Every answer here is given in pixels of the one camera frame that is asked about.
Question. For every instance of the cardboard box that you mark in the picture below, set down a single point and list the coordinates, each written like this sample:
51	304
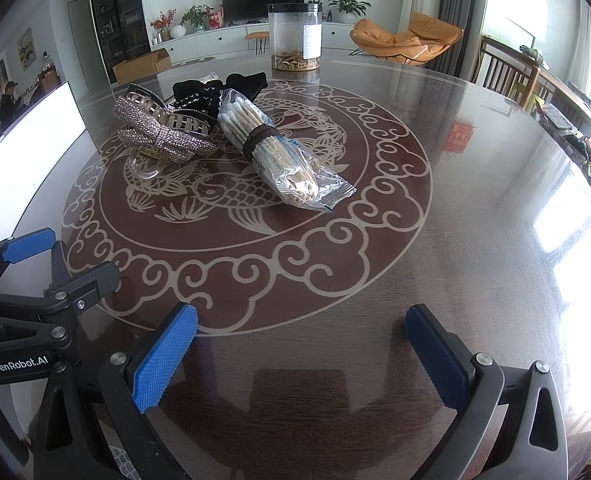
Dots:
141	65

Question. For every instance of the cluttered wooden sideboard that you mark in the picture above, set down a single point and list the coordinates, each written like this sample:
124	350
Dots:
568	110

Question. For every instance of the clear plastic jar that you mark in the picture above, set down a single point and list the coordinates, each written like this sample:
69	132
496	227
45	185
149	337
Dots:
294	35

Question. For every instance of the dark display cabinet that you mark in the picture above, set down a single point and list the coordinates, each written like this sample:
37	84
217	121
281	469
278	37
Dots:
118	15

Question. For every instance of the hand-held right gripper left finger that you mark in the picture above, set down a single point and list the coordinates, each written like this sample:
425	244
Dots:
165	355

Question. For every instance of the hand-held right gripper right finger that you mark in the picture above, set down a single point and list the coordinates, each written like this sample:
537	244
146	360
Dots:
440	360

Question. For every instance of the red flowers in vase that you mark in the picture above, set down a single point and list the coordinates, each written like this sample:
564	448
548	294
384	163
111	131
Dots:
163	23

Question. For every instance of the orange lounge chair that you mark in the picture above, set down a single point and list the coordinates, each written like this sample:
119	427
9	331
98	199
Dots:
405	37

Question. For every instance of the black velvet bow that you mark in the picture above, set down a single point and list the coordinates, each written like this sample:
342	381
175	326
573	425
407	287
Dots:
195	96

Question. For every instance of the grey curtain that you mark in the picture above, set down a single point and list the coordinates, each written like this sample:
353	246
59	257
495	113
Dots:
458	10

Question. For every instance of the bag of cotton swabs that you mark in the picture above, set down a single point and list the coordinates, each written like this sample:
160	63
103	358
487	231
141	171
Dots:
295	175

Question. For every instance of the metallic claw hair clip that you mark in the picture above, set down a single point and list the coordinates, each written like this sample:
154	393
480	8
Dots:
175	117

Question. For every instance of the green potted plant white pot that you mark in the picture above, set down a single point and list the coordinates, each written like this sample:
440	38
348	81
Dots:
348	5

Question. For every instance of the framed wall painting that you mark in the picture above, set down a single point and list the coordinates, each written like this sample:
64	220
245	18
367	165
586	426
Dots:
25	48

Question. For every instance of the clear claw hair clip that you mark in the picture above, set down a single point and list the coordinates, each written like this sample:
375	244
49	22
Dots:
143	165

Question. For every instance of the black television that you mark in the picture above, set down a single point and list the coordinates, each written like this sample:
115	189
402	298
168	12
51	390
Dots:
263	0

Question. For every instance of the rhinestone hair clip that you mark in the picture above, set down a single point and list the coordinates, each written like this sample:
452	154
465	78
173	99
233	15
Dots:
155	132

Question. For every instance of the orange stool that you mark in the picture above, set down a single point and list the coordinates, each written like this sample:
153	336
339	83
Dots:
256	36

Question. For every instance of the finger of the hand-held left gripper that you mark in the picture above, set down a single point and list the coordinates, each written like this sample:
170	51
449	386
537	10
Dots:
90	277
28	246

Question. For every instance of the white media cabinet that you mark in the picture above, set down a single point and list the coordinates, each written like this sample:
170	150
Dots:
215	40

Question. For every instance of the white round vase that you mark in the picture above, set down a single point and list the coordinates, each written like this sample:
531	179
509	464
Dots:
177	31

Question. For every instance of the wooden chair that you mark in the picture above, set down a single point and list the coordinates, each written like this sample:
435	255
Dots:
508	72

